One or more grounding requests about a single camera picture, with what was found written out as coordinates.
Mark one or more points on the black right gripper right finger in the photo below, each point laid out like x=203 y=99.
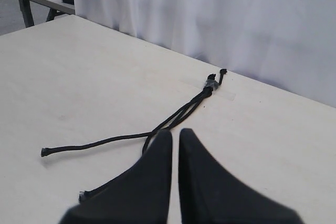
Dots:
x=211 y=194

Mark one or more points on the clear tape strip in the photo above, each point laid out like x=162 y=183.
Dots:
x=221 y=91

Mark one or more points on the white backdrop curtain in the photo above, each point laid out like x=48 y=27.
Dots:
x=289 y=44

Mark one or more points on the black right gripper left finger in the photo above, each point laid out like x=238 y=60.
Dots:
x=139 y=195

